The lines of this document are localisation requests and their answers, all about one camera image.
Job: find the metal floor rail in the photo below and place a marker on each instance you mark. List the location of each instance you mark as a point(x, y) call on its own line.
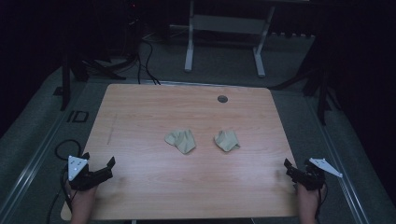
point(339, 168)
point(28, 174)

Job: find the dark computer tower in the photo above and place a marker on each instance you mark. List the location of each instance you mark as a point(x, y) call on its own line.
point(134, 28)

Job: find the white metal desk frame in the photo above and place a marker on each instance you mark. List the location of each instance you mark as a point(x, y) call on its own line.
point(227, 24)

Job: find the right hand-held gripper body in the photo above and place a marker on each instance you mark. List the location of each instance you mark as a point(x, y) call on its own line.
point(309, 179)

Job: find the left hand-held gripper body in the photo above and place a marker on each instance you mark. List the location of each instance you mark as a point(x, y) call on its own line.
point(90, 179)

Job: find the person's left hand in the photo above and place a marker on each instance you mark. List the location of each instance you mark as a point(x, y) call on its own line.
point(81, 200)

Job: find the black power strip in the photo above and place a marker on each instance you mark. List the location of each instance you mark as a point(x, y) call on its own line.
point(292, 34)

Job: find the person's right hand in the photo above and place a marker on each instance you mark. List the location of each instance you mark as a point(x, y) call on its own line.
point(308, 200)

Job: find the round grey table grommet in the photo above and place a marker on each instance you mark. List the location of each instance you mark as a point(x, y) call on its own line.
point(222, 99)

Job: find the beige sock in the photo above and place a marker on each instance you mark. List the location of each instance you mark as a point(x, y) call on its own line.
point(182, 140)
point(227, 140)

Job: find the black metal stand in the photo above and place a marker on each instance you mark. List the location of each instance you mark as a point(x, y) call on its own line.
point(66, 81)
point(323, 93)

